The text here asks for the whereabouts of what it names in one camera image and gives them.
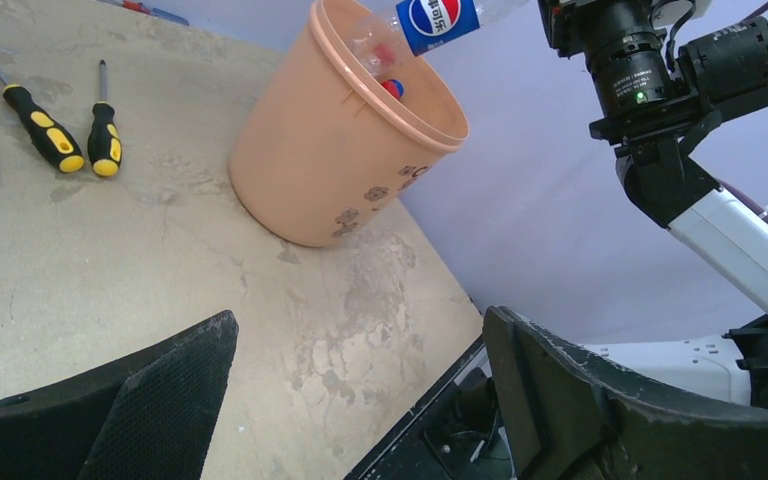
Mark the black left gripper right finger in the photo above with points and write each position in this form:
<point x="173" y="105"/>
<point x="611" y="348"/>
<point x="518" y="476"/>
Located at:
<point x="570" y="413"/>

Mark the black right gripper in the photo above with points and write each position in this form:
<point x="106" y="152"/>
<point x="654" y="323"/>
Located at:
<point x="574" y="27"/>

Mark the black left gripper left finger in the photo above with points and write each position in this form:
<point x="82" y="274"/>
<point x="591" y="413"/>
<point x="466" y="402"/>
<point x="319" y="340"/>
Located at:
<point x="148" y="415"/>

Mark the Pepsi bottle front edge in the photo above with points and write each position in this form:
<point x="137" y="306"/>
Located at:
<point x="394" y="88"/>

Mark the Pepsi bottle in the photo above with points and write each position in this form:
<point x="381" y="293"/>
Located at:
<point x="386" y="40"/>

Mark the orange plastic bin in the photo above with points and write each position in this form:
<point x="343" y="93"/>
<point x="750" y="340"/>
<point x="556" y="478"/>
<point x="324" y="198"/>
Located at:
<point x="326" y="146"/>

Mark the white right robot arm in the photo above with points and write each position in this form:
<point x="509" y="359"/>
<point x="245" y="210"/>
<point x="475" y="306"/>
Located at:
<point x="660" y="101"/>

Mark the yellow black screwdriver right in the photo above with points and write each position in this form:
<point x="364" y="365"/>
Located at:
<point x="104" y="143"/>

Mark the yellow black screwdriver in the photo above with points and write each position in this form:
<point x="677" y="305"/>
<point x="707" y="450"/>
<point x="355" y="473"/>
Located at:
<point x="104" y="143"/>
<point x="49" y="137"/>

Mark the yellow black screwdriver left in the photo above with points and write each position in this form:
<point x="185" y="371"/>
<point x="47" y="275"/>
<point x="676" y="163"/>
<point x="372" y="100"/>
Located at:
<point x="49" y="137"/>

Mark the red blue screwdriver far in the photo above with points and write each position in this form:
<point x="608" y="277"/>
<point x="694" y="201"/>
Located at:
<point x="141" y="7"/>

